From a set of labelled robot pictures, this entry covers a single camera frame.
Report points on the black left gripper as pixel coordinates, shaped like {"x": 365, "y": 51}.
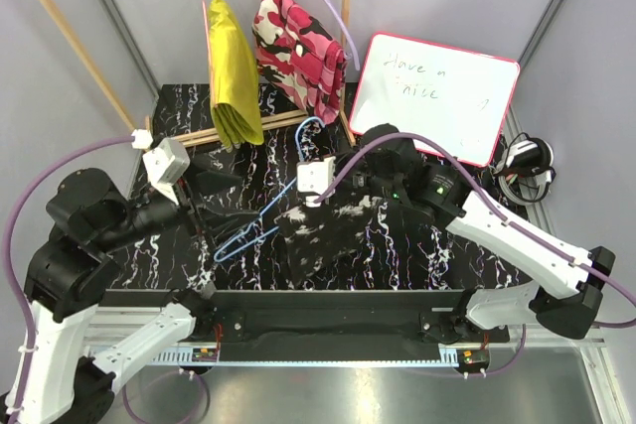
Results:
{"x": 205, "y": 178}

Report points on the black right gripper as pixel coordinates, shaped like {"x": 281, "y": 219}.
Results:
{"x": 338, "y": 184}

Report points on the black white patterned trousers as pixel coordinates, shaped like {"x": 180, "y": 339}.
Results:
{"x": 315, "y": 238}

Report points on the blue wire hanger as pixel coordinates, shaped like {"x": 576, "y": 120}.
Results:
{"x": 223, "y": 252}

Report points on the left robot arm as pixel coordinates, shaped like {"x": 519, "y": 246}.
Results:
{"x": 69, "y": 274}

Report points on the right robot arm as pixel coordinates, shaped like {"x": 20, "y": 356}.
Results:
{"x": 565, "y": 293}

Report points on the pink camouflage trousers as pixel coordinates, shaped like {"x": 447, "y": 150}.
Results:
{"x": 297, "y": 55}

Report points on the yellow-green folded garment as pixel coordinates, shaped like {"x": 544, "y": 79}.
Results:
{"x": 235, "y": 80}

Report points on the pink framed whiteboard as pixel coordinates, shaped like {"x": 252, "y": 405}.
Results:
{"x": 456, "y": 98}

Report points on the black headphones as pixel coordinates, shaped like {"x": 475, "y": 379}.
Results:
{"x": 526, "y": 158}

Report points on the wooden clothes rack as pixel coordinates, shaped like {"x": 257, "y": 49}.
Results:
{"x": 164, "y": 46}

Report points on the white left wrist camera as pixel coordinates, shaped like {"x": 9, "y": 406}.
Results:
{"x": 165, "y": 163}

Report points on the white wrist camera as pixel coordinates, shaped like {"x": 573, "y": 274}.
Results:
{"x": 313, "y": 178}
{"x": 165, "y": 163}

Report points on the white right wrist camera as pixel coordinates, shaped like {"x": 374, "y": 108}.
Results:
{"x": 313, "y": 178}

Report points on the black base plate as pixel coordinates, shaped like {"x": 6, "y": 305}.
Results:
{"x": 330, "y": 327}

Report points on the aluminium rail frame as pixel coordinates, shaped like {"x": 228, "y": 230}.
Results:
{"x": 120, "y": 341}

